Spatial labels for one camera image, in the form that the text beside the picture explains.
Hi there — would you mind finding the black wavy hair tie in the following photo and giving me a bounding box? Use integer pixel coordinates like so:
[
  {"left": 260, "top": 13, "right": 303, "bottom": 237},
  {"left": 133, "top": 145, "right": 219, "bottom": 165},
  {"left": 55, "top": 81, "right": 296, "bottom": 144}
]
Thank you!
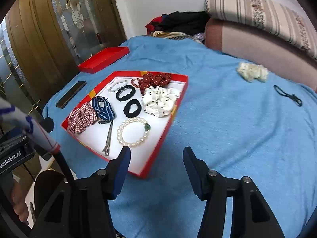
[{"left": 116, "top": 84, "right": 137, "bottom": 102}]

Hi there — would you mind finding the white black-dotted scrunchie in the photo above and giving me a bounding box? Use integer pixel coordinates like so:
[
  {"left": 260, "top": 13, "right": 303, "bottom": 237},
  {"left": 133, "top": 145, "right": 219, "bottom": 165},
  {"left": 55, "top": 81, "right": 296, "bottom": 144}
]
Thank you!
[{"left": 142, "top": 86, "right": 180, "bottom": 118}]

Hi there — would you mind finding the red polka dot scrunchie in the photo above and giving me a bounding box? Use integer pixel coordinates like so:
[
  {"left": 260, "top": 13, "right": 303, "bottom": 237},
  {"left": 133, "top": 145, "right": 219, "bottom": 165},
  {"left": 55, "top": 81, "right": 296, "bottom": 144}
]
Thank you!
[{"left": 135, "top": 73, "right": 172, "bottom": 95}]

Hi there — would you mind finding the red jewelry box tray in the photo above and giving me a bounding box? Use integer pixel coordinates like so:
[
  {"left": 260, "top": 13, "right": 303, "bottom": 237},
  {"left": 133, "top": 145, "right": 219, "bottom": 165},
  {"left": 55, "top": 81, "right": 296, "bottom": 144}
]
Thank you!
[{"left": 61, "top": 71, "right": 188, "bottom": 178}]

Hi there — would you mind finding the person's left hand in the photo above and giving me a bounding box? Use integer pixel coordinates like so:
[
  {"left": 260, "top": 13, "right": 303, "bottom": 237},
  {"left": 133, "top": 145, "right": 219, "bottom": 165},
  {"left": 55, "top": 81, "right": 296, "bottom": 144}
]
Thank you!
[{"left": 11, "top": 180, "right": 29, "bottom": 222}]

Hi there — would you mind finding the silver hair clip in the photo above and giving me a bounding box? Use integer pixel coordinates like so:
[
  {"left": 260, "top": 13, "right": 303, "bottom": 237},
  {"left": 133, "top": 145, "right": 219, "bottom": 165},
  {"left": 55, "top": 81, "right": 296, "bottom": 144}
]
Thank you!
[{"left": 102, "top": 121, "right": 113, "bottom": 156}]

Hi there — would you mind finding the black smartphone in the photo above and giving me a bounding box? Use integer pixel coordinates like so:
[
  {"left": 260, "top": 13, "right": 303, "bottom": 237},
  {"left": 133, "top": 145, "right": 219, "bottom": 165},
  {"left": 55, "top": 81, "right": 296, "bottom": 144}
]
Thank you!
[{"left": 55, "top": 81, "right": 87, "bottom": 109}]

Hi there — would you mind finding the blue striped hair bow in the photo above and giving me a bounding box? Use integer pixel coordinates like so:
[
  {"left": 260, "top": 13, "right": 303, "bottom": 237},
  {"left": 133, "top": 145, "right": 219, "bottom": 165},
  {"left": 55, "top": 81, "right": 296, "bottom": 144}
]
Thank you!
[{"left": 91, "top": 96, "right": 116, "bottom": 124}]

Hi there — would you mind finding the red plaid scrunchie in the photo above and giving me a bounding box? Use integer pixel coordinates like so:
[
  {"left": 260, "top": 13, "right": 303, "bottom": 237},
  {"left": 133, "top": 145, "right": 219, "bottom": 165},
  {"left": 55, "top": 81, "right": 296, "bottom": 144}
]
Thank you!
[{"left": 68, "top": 102, "right": 97, "bottom": 134}]

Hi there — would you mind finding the blue towel blanket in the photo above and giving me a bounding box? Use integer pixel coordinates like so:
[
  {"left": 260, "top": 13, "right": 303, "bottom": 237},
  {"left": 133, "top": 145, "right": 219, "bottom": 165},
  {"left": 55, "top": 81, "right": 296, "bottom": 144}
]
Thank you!
[{"left": 43, "top": 36, "right": 316, "bottom": 237}]

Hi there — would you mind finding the wooden glass door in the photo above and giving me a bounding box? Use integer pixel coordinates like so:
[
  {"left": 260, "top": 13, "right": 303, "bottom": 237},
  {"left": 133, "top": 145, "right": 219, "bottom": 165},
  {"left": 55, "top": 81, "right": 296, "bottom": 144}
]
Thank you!
[{"left": 1, "top": 0, "right": 126, "bottom": 118}]

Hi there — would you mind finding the cream white scrunchie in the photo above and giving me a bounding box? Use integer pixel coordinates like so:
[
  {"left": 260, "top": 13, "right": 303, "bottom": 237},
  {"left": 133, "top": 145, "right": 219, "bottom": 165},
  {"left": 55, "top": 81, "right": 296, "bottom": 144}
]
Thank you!
[{"left": 237, "top": 62, "right": 269, "bottom": 82}]

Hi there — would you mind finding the red box lid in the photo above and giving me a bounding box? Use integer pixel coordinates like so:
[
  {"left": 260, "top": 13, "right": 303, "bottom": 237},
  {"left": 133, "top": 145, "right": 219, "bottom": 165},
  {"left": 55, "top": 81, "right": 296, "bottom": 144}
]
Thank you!
[{"left": 78, "top": 46, "right": 130, "bottom": 74}]

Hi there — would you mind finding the thin black elastic band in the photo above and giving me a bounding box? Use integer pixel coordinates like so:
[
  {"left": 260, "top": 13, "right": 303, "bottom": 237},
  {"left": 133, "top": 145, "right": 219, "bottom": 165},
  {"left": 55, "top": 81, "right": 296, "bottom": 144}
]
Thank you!
[{"left": 273, "top": 85, "right": 303, "bottom": 106}]

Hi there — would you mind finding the pink folded blanket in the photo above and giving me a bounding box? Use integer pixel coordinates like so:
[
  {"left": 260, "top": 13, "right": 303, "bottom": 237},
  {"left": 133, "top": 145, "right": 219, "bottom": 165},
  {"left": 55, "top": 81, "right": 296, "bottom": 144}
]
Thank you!
[{"left": 205, "top": 18, "right": 316, "bottom": 91}]

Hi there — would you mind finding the tan striped cloth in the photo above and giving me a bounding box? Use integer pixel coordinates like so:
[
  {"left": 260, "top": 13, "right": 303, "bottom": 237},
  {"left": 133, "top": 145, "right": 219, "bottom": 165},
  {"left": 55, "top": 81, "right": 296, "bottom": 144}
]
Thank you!
[{"left": 150, "top": 31, "right": 192, "bottom": 40}]

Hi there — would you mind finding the black clothes pile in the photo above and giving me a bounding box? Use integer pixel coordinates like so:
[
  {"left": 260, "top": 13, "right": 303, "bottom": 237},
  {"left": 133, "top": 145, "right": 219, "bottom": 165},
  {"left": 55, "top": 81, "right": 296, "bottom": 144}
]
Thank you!
[{"left": 145, "top": 11, "right": 210, "bottom": 36}]

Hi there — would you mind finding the striped beige pillow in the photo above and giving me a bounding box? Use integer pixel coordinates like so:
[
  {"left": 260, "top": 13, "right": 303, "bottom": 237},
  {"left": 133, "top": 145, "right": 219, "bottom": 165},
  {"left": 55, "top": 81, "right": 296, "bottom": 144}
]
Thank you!
[{"left": 205, "top": 0, "right": 316, "bottom": 60}]

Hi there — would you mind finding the large pearl bracelet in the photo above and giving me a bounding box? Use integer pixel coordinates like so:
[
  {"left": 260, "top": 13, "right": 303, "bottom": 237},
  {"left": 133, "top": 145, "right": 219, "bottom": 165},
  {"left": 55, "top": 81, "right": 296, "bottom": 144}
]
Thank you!
[{"left": 116, "top": 116, "right": 151, "bottom": 148}]

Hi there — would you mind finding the black plain hair tie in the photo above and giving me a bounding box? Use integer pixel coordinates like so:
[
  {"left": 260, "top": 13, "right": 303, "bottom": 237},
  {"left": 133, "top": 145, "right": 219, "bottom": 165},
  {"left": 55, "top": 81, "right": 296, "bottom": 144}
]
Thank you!
[{"left": 123, "top": 99, "right": 143, "bottom": 119}]

